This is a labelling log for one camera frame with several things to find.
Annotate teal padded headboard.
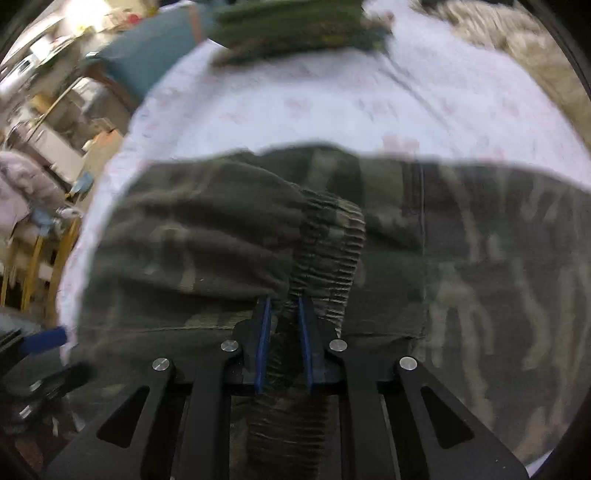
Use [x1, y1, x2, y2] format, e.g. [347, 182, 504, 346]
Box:
[85, 2, 219, 108]

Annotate yellow wooden frame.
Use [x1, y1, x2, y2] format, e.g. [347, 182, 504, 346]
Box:
[0, 216, 82, 319]

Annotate folded camouflage pants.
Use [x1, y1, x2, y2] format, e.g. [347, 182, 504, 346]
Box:
[217, 14, 394, 66]

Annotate camouflage pants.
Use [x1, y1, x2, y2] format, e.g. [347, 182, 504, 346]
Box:
[69, 144, 591, 480]
[217, 14, 394, 66]

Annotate pink quilted garment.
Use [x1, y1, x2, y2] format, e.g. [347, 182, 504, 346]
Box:
[0, 151, 65, 241]

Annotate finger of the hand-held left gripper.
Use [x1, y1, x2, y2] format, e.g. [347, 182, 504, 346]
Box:
[28, 362, 94, 398]
[22, 326, 68, 355]

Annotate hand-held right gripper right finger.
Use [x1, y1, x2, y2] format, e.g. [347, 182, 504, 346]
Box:
[295, 295, 529, 480]

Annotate cream duvet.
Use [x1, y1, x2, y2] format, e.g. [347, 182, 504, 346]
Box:
[411, 0, 591, 139]

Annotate folded green pants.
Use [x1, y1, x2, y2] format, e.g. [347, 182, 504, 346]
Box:
[210, 0, 370, 48]

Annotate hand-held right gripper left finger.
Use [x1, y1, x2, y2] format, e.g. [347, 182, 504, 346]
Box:
[46, 295, 278, 480]

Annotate white floral bed sheet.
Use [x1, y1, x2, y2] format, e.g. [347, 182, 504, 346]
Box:
[55, 0, 591, 467]

